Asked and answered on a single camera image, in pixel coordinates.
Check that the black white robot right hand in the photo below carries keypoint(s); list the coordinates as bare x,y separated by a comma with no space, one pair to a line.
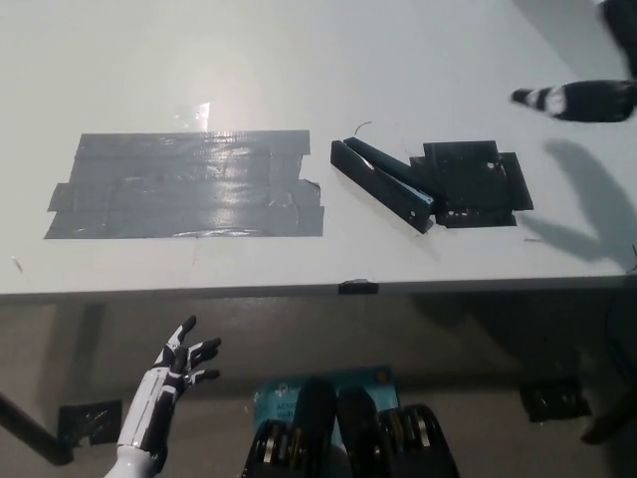
592,102

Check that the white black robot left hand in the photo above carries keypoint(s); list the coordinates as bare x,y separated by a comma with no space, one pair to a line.
159,393

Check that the black stapler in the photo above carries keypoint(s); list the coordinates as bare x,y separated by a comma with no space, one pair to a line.
383,179

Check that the black floor tape patch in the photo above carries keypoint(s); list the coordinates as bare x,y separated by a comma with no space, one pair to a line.
555,401
89,423

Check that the black table leg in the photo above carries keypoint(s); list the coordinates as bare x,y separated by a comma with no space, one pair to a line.
614,420
30,430

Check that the clear tape piece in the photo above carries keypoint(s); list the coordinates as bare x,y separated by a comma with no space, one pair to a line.
195,117

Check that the grey duct tape patch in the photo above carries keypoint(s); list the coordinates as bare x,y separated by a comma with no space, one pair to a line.
189,186

